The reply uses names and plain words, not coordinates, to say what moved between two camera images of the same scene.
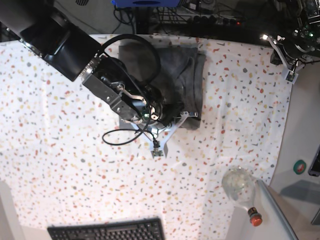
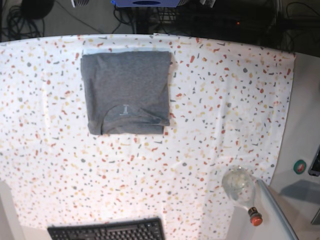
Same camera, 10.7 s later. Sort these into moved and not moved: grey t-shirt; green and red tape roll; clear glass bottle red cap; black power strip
Moved: grey t-shirt
Not moved: black power strip; clear glass bottle red cap; green and red tape roll
